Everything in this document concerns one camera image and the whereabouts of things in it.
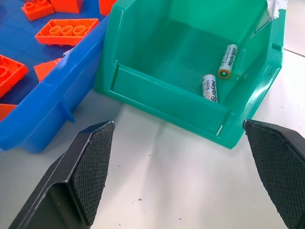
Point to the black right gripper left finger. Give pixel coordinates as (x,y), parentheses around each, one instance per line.
(71,181)

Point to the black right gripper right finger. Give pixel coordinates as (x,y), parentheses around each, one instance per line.
(278,167)

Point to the blue plastic tray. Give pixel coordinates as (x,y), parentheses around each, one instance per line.
(47,100)

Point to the white Heybright AA battery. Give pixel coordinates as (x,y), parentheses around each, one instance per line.
(228,61)
(210,88)

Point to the upside-down red plastic brick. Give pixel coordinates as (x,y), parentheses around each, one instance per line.
(8,75)

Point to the green plastic storage bin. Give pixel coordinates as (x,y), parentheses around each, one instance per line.
(181,59)

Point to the white tape piece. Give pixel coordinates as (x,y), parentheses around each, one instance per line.
(276,8)

